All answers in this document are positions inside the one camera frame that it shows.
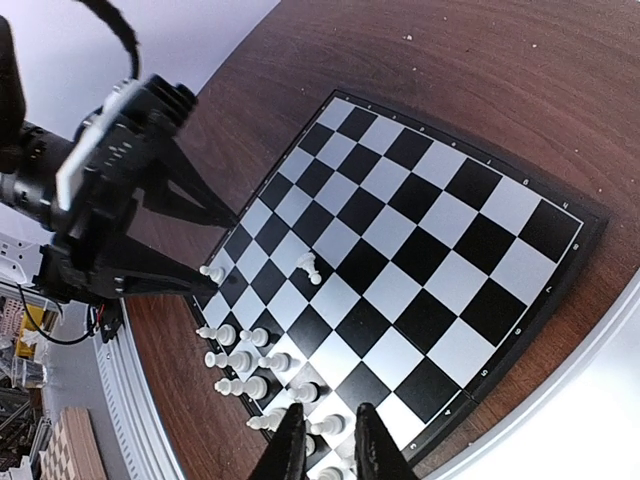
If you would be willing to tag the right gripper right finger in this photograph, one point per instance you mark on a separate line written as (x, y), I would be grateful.
(376, 454)

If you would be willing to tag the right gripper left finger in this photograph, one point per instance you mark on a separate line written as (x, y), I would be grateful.
(285, 456)

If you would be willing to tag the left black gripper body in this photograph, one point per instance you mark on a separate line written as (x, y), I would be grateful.
(91, 258)

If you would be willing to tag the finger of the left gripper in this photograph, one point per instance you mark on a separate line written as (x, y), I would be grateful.
(138, 270)
(173, 187)

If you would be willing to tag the white queen chess piece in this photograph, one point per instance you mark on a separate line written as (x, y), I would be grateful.
(255, 388)

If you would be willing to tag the black grey chess board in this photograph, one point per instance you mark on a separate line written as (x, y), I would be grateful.
(440, 263)

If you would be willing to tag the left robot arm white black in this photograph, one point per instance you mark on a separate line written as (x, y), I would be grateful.
(20, 258)

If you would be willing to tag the wooden chess board offstage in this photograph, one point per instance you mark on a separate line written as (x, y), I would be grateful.
(72, 452)

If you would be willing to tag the white divided plastic tray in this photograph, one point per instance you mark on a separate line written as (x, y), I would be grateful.
(581, 423)

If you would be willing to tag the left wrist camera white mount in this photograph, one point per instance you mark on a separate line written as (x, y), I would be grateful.
(116, 141)

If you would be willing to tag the aluminium front rail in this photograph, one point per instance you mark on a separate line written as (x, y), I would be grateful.
(142, 439)

